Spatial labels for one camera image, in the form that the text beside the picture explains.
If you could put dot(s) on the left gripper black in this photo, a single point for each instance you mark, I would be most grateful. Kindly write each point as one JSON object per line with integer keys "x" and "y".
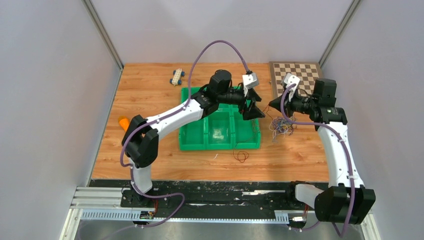
{"x": 253, "y": 112}

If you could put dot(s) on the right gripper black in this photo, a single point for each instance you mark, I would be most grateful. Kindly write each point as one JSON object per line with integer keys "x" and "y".
{"x": 287, "y": 105}

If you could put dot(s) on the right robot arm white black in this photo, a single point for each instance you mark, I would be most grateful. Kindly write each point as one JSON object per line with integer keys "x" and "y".
{"x": 346, "y": 200}

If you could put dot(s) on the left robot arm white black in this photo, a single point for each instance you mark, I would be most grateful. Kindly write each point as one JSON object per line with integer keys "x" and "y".
{"x": 142, "y": 136}

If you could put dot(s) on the green six-compartment tray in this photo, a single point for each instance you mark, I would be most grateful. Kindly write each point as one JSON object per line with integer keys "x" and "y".
{"x": 224, "y": 129}

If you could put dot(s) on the white blue toy car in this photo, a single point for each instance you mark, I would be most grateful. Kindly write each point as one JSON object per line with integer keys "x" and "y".
{"x": 177, "y": 75}

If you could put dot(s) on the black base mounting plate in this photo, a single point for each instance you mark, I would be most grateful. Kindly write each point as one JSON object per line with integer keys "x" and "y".
{"x": 210, "y": 199}

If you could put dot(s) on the orange plastic carrot toy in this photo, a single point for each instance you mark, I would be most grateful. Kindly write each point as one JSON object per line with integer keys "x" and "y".
{"x": 124, "y": 122}

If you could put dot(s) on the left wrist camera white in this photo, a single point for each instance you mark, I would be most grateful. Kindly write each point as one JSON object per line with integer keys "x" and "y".
{"x": 250, "y": 81}

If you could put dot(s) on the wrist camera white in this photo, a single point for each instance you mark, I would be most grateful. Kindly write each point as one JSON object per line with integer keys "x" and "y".
{"x": 250, "y": 81}
{"x": 290, "y": 82}

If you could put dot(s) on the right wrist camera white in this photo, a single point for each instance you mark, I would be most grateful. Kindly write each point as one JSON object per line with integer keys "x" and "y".
{"x": 290, "y": 82}

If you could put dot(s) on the aluminium frame rail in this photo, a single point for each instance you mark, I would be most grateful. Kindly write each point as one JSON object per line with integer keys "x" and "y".
{"x": 97, "y": 198}

